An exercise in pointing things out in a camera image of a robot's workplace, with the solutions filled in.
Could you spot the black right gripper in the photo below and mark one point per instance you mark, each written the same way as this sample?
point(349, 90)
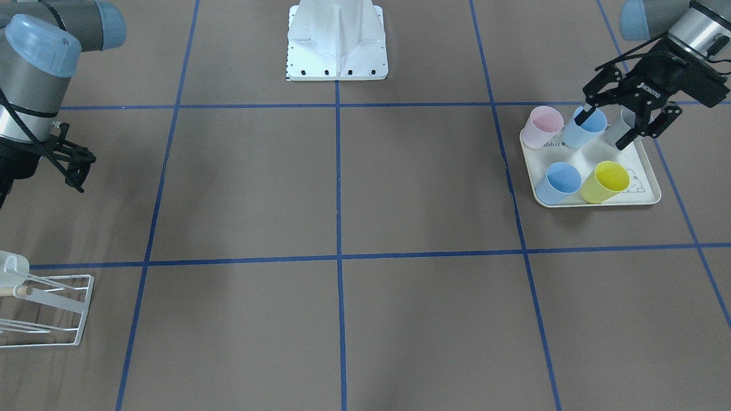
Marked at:
point(14, 165)

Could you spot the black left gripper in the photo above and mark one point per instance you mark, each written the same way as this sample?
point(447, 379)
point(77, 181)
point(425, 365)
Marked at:
point(657, 81)

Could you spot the yellow plastic cup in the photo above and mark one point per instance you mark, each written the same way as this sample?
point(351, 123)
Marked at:
point(607, 180)

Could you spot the pale green plastic cup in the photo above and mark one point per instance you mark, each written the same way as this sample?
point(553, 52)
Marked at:
point(14, 271)

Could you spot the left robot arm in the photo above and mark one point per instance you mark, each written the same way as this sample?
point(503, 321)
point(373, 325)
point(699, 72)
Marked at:
point(680, 44)

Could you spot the grey plastic cup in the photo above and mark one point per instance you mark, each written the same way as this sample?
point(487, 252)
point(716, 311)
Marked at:
point(619, 126)

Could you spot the blue cup by pink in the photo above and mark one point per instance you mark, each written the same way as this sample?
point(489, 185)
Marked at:
point(577, 136)

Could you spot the pink plastic cup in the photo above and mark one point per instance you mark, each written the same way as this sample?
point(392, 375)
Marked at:
point(543, 124)

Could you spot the blue cup near rabbit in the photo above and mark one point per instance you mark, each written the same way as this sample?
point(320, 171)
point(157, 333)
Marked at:
point(559, 182)

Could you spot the cream plastic tray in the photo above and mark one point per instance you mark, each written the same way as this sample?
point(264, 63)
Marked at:
point(643, 188)

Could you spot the white wire cup rack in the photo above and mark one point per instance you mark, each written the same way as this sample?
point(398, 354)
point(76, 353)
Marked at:
point(47, 312)

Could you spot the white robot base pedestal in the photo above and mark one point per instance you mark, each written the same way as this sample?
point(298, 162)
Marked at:
point(336, 41)

